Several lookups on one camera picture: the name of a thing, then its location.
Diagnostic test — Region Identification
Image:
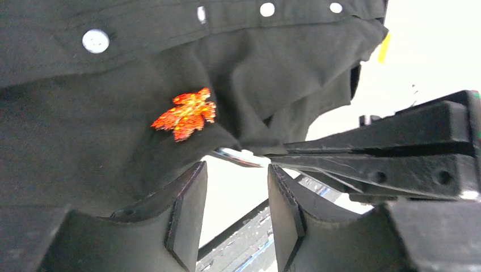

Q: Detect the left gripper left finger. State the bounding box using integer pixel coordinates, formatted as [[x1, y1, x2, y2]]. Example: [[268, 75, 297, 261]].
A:
[[0, 161, 209, 272]]

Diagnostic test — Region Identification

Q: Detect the orange maple leaf brooch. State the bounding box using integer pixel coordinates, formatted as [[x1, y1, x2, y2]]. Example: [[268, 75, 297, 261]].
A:
[[150, 88, 216, 142]]

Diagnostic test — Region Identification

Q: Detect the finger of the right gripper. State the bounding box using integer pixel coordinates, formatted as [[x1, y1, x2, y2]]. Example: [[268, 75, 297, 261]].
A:
[[285, 90, 480, 156], [271, 154, 480, 200]]

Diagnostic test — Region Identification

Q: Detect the yellow block at wall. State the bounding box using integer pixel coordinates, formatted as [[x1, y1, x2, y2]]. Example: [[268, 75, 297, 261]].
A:
[[377, 33, 391, 65]]

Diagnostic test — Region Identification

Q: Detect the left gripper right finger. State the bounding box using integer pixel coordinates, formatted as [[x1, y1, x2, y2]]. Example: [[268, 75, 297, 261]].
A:
[[268, 165, 480, 271]]

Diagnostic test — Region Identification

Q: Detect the black button shirt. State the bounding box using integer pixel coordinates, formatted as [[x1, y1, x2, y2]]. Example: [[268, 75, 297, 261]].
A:
[[1, 1, 388, 216]]

